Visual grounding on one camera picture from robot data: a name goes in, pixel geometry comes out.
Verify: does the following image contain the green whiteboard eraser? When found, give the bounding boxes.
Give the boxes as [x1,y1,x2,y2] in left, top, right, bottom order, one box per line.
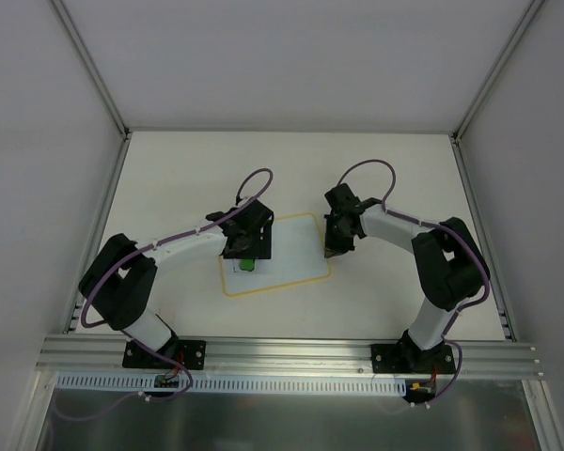
[238,258,256,272]

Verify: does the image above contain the yellow-framed small whiteboard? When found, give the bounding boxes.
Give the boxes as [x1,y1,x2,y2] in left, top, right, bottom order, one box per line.
[220,213,332,298]

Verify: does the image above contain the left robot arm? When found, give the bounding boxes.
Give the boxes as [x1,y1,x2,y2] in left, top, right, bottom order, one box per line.
[78,200,274,370]

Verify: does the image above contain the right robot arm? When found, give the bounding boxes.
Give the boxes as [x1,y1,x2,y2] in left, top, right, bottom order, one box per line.
[324,183,490,373]

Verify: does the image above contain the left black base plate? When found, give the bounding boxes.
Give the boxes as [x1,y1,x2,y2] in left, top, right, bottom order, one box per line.
[122,336,206,370]

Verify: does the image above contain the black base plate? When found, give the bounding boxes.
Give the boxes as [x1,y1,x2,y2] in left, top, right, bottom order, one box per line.
[122,336,206,370]
[370,343,457,375]

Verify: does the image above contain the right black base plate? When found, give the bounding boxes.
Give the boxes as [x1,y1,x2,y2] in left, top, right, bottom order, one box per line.
[370,343,457,375]

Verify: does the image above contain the right aluminium frame post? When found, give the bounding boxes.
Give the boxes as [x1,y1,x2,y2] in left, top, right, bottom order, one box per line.
[450,0,548,342]

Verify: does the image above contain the aluminium frame post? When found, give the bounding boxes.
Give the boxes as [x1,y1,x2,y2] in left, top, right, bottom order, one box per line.
[450,0,548,342]
[48,1,131,334]

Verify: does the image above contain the white slotted cable duct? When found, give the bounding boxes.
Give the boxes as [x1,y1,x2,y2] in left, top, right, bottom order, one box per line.
[55,372,407,397]

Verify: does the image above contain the aluminium mounting rail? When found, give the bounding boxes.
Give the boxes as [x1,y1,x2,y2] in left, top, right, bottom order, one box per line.
[35,334,545,381]

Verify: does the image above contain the left aluminium frame post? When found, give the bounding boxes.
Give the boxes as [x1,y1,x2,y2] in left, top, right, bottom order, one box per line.
[48,1,131,334]

